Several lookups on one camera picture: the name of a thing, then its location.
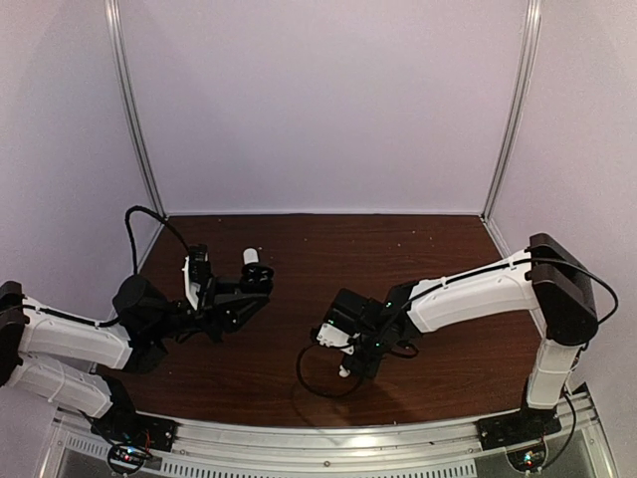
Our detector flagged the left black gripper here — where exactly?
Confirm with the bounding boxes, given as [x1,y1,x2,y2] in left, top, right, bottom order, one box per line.
[147,272,269,344]

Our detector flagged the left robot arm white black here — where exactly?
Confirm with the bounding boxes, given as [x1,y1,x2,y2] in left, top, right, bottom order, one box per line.
[1,275,274,442]

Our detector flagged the right aluminium frame post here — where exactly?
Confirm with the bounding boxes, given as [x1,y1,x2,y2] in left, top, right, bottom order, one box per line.
[481,0,543,223]

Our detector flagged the circuit board with leds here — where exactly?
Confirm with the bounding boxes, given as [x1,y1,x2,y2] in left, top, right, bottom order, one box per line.
[106,444,150,474]
[507,448,546,473]

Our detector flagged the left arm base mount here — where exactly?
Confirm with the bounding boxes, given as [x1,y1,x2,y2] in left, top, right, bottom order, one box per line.
[91,409,177,452]

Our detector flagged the left aluminium frame post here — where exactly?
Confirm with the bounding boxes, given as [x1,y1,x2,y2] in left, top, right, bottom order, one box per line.
[104,0,165,216]

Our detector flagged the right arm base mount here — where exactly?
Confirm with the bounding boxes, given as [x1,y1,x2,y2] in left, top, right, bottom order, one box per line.
[476,410,561,450]

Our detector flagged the aluminium frame post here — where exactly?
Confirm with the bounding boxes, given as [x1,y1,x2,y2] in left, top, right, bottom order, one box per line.
[481,0,543,223]
[104,0,165,216]

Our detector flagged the white charging case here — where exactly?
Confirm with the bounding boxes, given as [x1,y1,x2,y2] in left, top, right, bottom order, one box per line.
[243,248,260,266]

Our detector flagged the black round charging case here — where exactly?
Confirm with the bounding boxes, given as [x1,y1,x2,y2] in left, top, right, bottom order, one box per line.
[240,263,275,294]

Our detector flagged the left circuit board with leds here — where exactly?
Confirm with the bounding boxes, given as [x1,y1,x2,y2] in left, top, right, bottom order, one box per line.
[106,444,150,474]

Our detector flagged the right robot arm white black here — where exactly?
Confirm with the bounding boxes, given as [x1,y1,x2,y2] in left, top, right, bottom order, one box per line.
[312,233,599,440]

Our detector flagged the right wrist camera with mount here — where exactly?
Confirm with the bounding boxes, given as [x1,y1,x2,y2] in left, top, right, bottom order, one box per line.
[316,323,360,355]

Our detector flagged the left black braided cable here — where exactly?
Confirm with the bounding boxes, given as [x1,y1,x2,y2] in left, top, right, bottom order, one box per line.
[29,206,195,330]

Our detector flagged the black braided cable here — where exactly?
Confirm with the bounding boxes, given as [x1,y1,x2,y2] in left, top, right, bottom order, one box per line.
[296,343,367,398]
[29,206,195,330]

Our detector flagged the right circuit board with leds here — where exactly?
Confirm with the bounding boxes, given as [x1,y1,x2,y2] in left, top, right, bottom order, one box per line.
[507,448,546,473]

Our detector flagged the right black braided cable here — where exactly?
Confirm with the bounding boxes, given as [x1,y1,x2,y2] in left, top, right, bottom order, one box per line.
[296,343,367,398]

